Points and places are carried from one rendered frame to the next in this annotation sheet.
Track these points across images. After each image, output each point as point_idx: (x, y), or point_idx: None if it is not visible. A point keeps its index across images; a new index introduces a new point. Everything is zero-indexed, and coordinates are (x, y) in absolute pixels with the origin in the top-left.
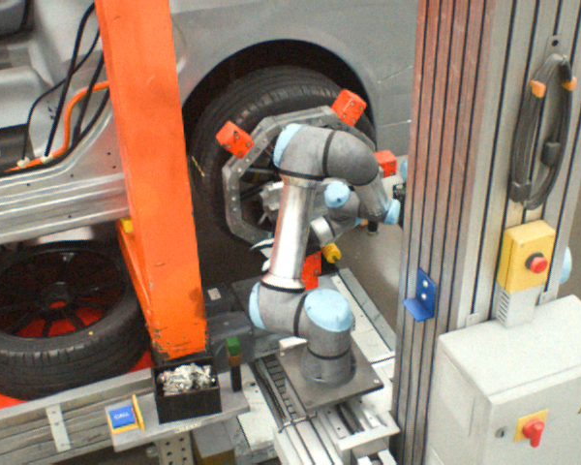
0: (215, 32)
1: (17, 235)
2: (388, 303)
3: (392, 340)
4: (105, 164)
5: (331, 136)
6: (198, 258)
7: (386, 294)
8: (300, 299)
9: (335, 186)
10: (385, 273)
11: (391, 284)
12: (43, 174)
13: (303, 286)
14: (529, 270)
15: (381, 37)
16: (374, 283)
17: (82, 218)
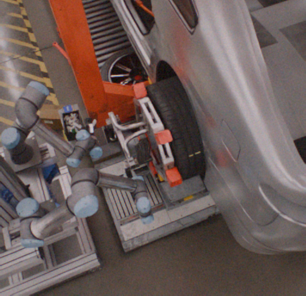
0: (164, 47)
1: (131, 43)
2: (203, 234)
3: (162, 230)
4: (147, 51)
5: (21, 98)
6: None
7: (211, 234)
8: (15, 126)
9: (82, 132)
10: (230, 234)
11: (220, 237)
12: (138, 33)
13: (20, 126)
14: None
15: (210, 139)
16: (220, 227)
17: (140, 60)
